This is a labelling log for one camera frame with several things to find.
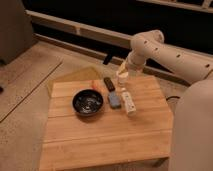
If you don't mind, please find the wooden rail frame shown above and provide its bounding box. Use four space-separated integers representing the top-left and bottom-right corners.
25 0 213 84

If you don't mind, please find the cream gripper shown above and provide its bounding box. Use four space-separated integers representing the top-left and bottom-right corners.
116 60 141 85

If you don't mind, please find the wooden table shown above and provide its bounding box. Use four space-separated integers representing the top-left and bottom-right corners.
39 76 173 171

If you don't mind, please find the black cable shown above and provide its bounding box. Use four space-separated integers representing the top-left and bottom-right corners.
165 95 181 103

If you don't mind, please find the grey cabinet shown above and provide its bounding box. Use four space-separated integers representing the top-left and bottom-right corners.
0 0 37 64

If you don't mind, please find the black bowl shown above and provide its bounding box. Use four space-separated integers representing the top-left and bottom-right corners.
72 89 104 117

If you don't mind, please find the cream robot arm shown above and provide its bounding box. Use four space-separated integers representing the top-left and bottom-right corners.
119 30 213 171

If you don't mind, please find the orange small object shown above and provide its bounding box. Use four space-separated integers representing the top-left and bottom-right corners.
91 80 100 91

